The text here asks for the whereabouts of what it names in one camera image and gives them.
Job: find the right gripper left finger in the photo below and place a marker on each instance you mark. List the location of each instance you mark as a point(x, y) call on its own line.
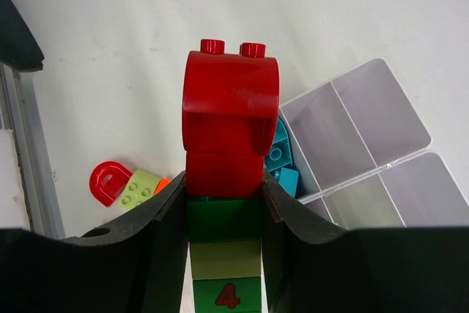
point(134, 263)

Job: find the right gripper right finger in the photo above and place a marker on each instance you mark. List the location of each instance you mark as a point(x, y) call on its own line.
point(312, 265)

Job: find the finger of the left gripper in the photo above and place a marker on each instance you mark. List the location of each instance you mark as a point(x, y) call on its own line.
point(19, 49)

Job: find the teal square lego brick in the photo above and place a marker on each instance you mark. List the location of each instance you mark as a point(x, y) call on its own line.
point(288, 179)

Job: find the teal curved lego brick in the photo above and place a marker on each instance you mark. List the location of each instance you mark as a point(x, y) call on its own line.
point(280, 155)

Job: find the red arch duplo brick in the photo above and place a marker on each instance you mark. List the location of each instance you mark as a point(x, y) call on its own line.
point(230, 101)

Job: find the green and red duplo stack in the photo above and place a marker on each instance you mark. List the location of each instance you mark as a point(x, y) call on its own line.
point(224, 225)

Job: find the light green curved lego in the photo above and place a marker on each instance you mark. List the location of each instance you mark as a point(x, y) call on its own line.
point(140, 187)

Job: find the orange small lego brick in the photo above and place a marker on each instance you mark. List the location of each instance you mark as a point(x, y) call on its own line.
point(161, 185)

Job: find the red horseshoe lego piece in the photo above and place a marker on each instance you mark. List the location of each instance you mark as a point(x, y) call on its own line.
point(107, 181)

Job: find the left clear divided container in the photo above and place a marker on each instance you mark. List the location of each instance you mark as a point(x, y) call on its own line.
point(350, 126)

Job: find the metal table rail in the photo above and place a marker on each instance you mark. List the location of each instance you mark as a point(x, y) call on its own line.
point(20, 114)

